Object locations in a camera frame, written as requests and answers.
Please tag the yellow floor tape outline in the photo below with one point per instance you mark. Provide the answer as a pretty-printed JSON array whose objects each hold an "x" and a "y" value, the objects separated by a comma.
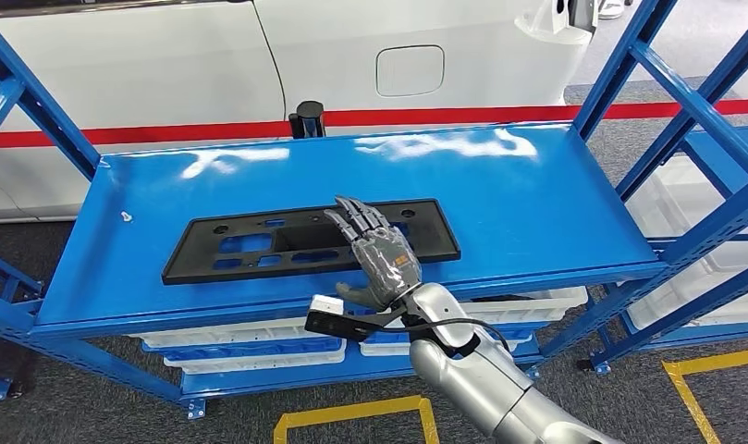
[{"x": 716, "y": 360}]

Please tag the white car body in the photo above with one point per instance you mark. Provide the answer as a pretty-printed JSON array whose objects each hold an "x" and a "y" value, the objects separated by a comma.
[{"x": 165, "y": 61}]

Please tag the white translucent plastic crate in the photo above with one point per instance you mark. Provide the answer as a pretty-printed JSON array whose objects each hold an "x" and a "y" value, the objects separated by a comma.
[{"x": 661, "y": 208}]

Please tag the blue plastic crate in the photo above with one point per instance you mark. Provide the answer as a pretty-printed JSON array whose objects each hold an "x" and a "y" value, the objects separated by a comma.
[
  {"x": 383, "y": 337},
  {"x": 245, "y": 350}
]

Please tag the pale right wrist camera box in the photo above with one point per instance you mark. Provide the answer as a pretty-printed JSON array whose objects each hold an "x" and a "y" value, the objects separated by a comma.
[{"x": 326, "y": 305}]

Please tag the white rounded machine housing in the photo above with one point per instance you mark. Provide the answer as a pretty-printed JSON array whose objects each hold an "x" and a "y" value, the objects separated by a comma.
[{"x": 545, "y": 27}]

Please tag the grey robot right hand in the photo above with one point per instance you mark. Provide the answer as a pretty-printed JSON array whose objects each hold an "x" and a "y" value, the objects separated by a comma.
[{"x": 389, "y": 266}]

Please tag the black plastic panel part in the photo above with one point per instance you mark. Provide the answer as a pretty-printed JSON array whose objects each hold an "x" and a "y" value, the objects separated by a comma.
[{"x": 190, "y": 260}]

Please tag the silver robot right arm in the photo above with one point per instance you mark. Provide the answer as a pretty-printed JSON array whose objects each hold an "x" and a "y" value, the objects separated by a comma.
[{"x": 465, "y": 374}]

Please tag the small white clip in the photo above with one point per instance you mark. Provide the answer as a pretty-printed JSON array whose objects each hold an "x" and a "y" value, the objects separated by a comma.
[{"x": 126, "y": 217}]

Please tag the black barrier stanchion post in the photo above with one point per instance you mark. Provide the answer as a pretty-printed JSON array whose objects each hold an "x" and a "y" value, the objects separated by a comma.
[{"x": 309, "y": 119}]

